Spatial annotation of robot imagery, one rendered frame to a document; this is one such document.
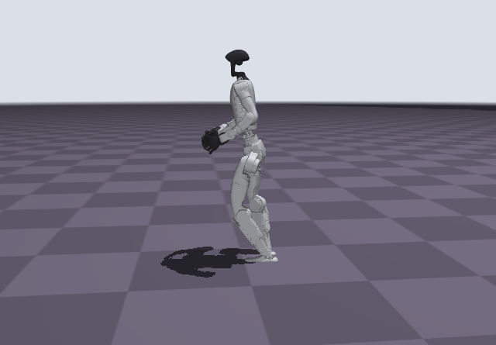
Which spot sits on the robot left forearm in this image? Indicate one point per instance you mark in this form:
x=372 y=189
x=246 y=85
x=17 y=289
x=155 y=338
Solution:
x=238 y=129

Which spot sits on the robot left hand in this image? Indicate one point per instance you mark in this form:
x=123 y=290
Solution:
x=213 y=143

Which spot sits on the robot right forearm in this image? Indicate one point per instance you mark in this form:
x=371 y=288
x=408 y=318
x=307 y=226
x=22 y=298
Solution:
x=227 y=126

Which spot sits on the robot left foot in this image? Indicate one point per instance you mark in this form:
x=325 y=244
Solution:
x=260 y=259

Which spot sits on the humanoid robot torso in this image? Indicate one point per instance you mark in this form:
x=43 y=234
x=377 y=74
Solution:
x=250 y=140

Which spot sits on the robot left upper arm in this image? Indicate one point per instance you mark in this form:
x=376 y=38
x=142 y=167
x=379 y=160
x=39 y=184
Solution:
x=243 y=92

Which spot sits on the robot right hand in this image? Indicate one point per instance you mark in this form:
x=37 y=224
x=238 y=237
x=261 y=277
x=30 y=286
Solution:
x=213 y=132

